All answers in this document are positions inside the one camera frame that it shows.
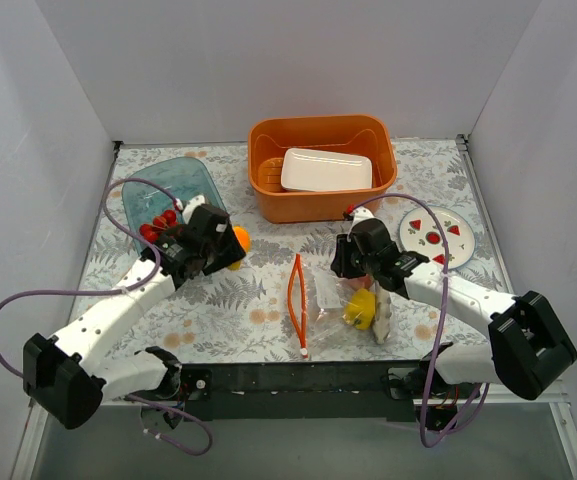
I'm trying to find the clear zip top bag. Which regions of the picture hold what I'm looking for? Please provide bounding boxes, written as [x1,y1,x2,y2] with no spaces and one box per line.
[286,254,379,360]

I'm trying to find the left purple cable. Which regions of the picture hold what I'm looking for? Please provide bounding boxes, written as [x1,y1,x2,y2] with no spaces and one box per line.
[0,178,184,379]

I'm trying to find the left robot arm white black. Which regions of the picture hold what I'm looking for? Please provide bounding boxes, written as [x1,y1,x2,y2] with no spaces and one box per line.
[23,197,246,429]

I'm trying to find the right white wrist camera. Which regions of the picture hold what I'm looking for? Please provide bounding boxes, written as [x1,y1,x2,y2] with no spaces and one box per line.
[343,206,374,228]

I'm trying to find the orange yellow fake mango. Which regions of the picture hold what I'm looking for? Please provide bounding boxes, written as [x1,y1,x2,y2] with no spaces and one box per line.
[228,226,251,271]

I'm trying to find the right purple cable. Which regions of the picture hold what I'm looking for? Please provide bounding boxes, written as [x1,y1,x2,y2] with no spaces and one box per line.
[352,193,492,449]

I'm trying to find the purple cable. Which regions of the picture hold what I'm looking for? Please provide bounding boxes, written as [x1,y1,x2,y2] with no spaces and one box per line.
[352,193,492,449]
[0,178,184,379]

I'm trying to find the pink fake peach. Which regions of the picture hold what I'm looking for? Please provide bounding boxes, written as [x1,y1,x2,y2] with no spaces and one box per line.
[346,276,372,290]

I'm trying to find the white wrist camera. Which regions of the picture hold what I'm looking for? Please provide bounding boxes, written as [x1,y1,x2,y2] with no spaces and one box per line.
[173,195,207,223]
[343,206,374,228]

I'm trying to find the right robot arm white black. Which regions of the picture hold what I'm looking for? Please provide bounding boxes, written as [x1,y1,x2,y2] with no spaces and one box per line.
[331,218,577,400]

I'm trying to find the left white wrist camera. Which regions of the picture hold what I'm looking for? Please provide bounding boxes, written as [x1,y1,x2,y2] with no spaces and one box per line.
[173,195,207,223]

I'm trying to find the red fake strawberries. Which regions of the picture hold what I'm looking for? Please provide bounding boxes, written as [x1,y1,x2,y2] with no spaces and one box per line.
[138,209,177,244]

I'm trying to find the teal transparent plastic tray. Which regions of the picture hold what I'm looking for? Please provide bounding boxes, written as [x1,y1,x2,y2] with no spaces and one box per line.
[121,157,226,232]

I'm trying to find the watermelon pattern round plate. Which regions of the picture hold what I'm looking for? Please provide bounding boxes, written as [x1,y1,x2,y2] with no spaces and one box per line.
[398,206,476,269]

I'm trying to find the floral table mat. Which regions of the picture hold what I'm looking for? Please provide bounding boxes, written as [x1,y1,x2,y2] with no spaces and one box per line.
[70,139,524,364]

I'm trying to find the white rectangular tray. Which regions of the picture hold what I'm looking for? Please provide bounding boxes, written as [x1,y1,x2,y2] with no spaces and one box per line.
[280,148,373,192]

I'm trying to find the orange plastic bin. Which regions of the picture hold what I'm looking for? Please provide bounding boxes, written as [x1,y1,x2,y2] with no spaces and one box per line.
[248,114,397,224]

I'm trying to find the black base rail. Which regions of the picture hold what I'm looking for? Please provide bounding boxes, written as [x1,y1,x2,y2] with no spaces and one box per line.
[160,360,427,422]

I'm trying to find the yellow fake bell pepper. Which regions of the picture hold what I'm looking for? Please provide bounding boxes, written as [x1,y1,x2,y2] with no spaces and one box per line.
[343,288,376,330]

